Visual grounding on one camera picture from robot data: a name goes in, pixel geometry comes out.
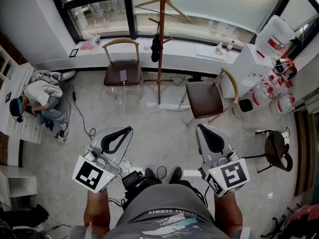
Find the white drawer cabinet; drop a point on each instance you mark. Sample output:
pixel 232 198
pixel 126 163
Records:
pixel 25 128

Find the clear plastic bottle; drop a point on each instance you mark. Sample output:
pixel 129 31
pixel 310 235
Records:
pixel 218 48

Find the brown wooden coat rack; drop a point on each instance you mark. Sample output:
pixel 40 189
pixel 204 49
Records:
pixel 162 9

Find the person's right forearm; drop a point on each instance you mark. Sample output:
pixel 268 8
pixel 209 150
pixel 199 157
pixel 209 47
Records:
pixel 228 213

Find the small black picture frame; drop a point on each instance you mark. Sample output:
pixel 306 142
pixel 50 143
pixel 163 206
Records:
pixel 8 97

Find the black bag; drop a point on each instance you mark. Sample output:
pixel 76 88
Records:
pixel 22 218

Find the person's left black shoe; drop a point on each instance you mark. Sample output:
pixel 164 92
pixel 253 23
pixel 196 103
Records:
pixel 150 173

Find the pink cloth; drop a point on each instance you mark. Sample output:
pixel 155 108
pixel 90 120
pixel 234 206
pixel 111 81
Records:
pixel 86 46

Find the white cubby shelf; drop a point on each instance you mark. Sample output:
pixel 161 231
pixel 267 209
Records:
pixel 6 63

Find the person's grey printed shirt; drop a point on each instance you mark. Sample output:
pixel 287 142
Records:
pixel 162 200

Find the low white shelf unit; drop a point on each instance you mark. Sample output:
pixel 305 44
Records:
pixel 15 175

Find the person's right black shoe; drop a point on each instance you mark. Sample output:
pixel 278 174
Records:
pixel 176 173

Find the small black white patterned block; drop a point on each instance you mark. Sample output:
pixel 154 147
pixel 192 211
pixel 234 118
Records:
pixel 62 139

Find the black framed window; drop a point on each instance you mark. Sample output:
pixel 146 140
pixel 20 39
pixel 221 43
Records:
pixel 127 9

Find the crumpled white plastic bag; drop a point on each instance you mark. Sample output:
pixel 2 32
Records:
pixel 88 37

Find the purple smartphone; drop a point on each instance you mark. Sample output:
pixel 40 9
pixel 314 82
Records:
pixel 123 75

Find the small white bin black top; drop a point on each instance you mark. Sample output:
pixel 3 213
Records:
pixel 246 105

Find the light wooden clothes hanger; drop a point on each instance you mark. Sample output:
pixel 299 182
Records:
pixel 179 11

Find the red capped water bottle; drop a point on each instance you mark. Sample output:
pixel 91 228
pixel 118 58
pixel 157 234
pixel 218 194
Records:
pixel 229 46

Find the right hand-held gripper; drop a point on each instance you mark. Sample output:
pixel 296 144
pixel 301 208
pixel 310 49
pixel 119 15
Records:
pixel 231 175

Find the black device with screen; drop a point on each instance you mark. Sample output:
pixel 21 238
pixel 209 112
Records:
pixel 130 179

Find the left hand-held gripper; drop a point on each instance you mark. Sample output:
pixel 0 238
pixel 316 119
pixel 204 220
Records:
pixel 89 175

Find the white water dispenser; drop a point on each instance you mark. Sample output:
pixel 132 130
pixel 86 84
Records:
pixel 249 66

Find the white printed cup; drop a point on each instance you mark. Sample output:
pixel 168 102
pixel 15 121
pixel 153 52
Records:
pixel 97 40

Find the person's left forearm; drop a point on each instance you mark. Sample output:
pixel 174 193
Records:
pixel 97 208

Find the pile of clear water jugs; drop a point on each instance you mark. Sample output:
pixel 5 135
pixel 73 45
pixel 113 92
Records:
pixel 271 93

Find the black wicker stool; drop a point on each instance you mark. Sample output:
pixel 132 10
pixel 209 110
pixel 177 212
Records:
pixel 275 148

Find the brown chair with curved backrest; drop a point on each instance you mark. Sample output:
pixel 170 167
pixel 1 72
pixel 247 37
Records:
pixel 112 73
pixel 204 98

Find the person's black trousers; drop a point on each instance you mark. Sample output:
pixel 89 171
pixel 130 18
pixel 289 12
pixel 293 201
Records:
pixel 187 184

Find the black rectangular frame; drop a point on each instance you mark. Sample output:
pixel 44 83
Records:
pixel 74 53

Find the black umbrella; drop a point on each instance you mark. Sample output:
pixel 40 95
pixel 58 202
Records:
pixel 155 51

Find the person's black shoe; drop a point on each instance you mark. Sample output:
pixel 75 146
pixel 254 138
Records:
pixel 176 173
pixel 150 173

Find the pink red bag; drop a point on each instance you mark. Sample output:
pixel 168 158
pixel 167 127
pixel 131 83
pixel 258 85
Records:
pixel 306 211

